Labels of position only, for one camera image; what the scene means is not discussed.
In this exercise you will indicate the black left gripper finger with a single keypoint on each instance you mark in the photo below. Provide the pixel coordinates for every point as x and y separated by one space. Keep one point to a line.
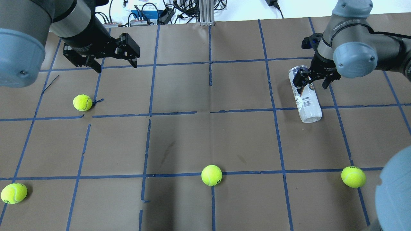
125 48
78 60

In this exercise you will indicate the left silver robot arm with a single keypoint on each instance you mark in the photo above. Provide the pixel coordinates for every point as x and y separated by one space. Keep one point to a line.
24 28

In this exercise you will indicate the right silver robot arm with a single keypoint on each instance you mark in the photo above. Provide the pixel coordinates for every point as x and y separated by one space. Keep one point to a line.
350 48

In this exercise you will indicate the tennis ball on tape cross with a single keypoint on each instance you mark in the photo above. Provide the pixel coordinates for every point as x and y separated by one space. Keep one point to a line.
82 102

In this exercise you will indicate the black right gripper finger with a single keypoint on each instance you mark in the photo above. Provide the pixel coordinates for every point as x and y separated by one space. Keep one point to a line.
303 77
327 81

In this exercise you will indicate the black power adapter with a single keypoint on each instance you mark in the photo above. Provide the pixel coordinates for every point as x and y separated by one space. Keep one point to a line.
166 16

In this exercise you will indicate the aluminium frame post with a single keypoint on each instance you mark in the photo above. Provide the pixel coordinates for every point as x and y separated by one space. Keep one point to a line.
206 11

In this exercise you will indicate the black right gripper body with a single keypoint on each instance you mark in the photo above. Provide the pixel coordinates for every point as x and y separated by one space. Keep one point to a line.
323 64

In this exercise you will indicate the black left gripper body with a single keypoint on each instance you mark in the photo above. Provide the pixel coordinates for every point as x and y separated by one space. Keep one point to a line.
86 34

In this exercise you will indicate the centre tennis ball between bases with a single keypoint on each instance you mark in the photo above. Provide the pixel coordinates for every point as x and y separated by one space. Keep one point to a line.
211 175

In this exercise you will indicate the tennis ball near base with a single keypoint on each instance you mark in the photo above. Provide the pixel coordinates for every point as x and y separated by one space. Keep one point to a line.
14 193
353 177

